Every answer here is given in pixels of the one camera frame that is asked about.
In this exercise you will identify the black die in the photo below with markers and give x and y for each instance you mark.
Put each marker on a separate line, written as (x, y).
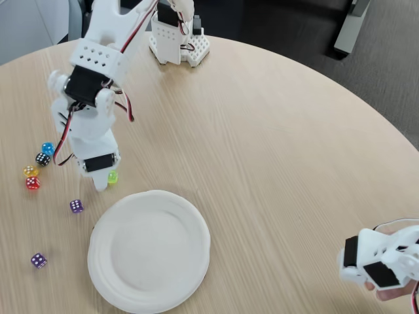
(43, 159)

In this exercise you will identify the yellow translucent die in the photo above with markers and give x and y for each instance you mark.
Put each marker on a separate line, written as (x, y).
(30, 170)

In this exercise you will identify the purple translucent die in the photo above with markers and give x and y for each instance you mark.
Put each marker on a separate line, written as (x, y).
(38, 260)
(76, 206)

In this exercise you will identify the white paper plate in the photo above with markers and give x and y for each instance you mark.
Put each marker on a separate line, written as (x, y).
(150, 255)

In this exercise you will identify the red translucent die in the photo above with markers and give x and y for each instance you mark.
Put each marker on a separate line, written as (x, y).
(32, 182)

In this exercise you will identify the person's hand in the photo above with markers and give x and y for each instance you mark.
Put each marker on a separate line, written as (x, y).
(391, 292)

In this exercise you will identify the blue translucent die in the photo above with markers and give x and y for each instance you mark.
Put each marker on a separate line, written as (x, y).
(48, 148)

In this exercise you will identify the lime green translucent die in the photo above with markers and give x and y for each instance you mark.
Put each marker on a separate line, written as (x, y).
(113, 178)

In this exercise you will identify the dark office chair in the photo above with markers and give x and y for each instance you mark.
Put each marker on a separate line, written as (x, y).
(86, 16)

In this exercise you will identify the grey desk leg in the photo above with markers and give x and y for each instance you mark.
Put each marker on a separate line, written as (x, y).
(347, 32)

